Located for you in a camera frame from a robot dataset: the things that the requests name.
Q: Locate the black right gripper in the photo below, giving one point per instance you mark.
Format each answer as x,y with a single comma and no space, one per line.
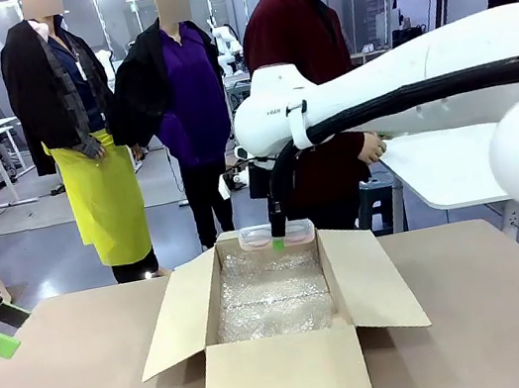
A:
259,179

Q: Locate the person's left forearm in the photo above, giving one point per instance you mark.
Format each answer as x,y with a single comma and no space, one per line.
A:
351,145

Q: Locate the clear bubble wrap sheet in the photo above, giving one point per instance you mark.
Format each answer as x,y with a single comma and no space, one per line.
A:
273,297

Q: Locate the mannequin with yellow apron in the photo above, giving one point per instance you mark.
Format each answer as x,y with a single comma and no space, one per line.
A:
98,192

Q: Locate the person in maroon sweater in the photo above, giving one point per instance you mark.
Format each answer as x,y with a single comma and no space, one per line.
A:
306,30

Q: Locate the white side table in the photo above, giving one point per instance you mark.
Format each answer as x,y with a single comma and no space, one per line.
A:
441,167

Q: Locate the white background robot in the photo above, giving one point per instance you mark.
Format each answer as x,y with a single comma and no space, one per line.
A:
227,44
105,65

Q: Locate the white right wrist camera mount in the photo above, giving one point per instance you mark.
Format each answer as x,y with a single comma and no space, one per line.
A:
227,184

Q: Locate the grey plastic stool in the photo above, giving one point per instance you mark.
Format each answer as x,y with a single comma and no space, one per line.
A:
377,203

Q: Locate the black tripod stand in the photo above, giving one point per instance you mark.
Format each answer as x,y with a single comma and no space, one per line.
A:
439,1

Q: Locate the white shoe rack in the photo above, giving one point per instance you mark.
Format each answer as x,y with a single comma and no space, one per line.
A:
370,51

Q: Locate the pink glasses case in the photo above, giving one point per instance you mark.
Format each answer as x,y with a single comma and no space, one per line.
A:
257,237

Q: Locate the person's left hand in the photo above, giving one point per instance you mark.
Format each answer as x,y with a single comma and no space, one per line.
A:
373,148

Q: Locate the mannequin with purple shirt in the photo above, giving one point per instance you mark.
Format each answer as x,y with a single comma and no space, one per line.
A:
193,105

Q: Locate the black bags on floor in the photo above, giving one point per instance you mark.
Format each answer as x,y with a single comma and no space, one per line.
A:
408,36

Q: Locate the large cardboard box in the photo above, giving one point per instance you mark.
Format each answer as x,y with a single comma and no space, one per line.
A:
284,375

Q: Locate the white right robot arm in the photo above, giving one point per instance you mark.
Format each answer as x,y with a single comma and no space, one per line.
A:
371,84

